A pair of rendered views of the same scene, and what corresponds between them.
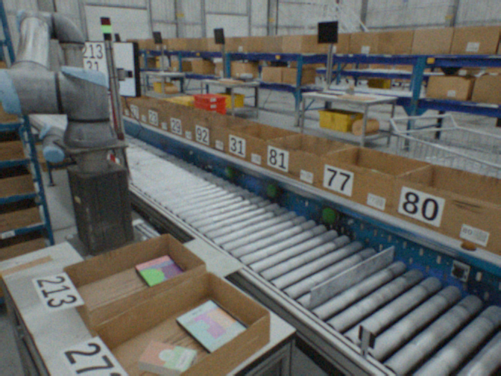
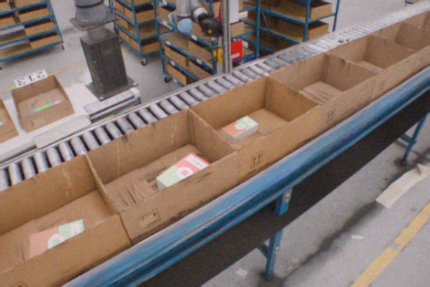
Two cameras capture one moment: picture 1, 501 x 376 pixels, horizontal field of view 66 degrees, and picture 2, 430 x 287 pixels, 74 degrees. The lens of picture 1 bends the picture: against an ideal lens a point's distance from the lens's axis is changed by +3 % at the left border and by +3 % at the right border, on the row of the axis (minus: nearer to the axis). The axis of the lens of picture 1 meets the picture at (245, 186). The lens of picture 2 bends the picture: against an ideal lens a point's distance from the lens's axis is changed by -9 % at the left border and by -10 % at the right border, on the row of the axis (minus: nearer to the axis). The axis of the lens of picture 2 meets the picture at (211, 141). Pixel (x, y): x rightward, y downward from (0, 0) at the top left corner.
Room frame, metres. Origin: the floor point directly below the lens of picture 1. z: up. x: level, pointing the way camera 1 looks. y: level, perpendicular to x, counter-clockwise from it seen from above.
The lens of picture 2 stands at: (2.17, -1.04, 1.68)
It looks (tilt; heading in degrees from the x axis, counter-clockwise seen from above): 41 degrees down; 95
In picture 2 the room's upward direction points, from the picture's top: 4 degrees counter-clockwise
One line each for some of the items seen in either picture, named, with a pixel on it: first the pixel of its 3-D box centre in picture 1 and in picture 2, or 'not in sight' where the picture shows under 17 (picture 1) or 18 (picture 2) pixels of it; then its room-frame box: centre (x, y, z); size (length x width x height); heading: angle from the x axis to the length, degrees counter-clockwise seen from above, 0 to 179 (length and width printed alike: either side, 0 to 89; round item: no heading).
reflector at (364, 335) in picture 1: (365, 345); not in sight; (0.80, -0.32, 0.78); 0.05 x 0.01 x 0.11; 38
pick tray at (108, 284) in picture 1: (136, 277); (41, 101); (1.08, 0.37, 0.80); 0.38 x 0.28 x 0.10; 129
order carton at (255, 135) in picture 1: (262, 144); (254, 124); (2.26, -0.11, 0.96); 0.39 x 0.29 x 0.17; 38
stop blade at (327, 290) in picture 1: (355, 277); not in sight; (1.14, -0.39, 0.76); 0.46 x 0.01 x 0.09; 128
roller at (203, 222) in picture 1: (232, 215); (140, 143); (1.74, 0.07, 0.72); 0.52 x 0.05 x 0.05; 128
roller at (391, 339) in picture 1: (415, 321); not in sight; (0.96, -0.53, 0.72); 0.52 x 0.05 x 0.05; 128
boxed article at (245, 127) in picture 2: not in sight; (240, 129); (2.21, -0.06, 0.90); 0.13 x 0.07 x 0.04; 39
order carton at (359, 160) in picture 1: (371, 177); (47, 229); (1.64, -0.58, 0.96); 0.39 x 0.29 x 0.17; 38
